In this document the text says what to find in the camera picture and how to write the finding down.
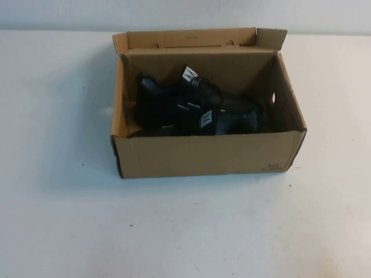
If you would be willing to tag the black mesh sneaker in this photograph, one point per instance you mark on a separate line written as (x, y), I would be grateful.
(156, 95)
(232, 121)

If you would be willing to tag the brown cardboard shoe box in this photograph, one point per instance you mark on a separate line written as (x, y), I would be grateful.
(203, 156)

